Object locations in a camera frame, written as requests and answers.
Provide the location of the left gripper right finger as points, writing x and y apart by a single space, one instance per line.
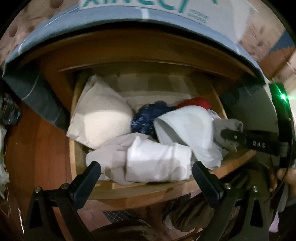
208 183

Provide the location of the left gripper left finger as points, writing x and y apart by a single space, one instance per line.
83 184

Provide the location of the light blue underwear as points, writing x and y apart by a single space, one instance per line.
191 126

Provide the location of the grey sock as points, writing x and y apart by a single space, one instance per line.
224 132

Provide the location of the white socks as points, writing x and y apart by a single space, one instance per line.
149 161

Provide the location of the cream white bra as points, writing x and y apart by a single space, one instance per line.
100 115

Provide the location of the dark blue lace underwear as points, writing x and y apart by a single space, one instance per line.
143 121

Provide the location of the red rolled underwear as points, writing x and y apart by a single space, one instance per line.
197 101

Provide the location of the person's right hand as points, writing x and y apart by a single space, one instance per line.
283 174

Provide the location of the green bed mattress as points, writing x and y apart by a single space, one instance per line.
252 106

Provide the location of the wooden nightstand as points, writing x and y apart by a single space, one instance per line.
63 66

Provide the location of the pink leaf pattern curtain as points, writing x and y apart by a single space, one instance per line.
262 34

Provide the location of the white XINCCI shoe box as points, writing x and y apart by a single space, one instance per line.
218 15

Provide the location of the blue checked cloth cover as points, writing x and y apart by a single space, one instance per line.
34 89

